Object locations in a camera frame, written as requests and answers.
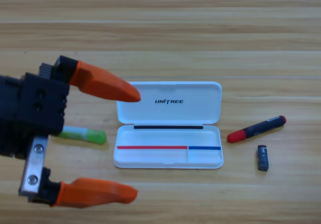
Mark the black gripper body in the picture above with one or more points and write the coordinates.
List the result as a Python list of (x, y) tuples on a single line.
[(37, 103)]

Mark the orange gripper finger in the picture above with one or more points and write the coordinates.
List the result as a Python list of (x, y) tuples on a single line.
[(105, 86), (95, 191)]

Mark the green highlighter pen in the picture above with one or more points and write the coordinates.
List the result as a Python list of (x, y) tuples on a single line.
[(87, 135)]

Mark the red and black marker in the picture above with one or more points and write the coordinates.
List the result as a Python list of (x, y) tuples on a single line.
[(258, 128)]

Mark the small black sharpener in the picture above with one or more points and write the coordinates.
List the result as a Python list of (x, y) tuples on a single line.
[(263, 158)]

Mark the white Unitree pencil case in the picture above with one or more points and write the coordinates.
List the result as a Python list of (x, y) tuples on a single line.
[(170, 138)]

